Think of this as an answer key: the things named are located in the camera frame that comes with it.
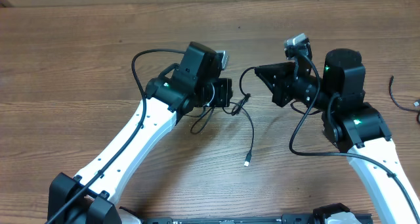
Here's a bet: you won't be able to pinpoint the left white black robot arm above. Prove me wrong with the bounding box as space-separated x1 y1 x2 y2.
47 42 232 223

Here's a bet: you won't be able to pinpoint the long black cable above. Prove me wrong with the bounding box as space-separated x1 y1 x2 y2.
388 75 420 125

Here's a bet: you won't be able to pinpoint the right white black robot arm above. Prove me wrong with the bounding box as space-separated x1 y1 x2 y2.
255 47 419 223

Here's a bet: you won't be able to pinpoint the black usb cables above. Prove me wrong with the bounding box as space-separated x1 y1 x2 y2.
183 66 257 168

